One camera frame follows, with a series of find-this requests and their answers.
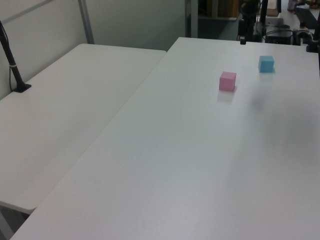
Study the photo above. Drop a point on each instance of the blue foam cube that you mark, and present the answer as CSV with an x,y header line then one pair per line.
x,y
266,64

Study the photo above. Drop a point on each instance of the pink foam cube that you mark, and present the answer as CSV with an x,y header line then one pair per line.
x,y
227,82

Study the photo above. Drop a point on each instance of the yellow cabinet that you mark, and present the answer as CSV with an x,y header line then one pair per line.
x,y
222,8

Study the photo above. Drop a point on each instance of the black equipment box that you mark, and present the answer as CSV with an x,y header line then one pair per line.
x,y
278,37

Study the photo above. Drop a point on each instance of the white box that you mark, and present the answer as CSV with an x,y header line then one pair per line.
x,y
274,21

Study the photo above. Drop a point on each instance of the brown cardboard box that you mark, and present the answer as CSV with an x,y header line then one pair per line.
x,y
272,12

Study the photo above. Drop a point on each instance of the black flat panel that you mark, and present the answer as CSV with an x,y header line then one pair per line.
x,y
306,16

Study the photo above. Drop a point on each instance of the grey metal door frame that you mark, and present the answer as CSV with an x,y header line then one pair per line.
x,y
191,18

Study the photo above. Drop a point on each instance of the grey metal partition post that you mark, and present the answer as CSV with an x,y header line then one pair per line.
x,y
87,22

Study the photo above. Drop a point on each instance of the black camera stand with clamp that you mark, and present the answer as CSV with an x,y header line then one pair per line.
x,y
243,30

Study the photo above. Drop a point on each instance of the black camera pole with base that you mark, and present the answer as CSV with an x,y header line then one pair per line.
x,y
15,72

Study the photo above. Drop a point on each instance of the black clamp mount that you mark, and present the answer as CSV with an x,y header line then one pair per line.
x,y
313,43

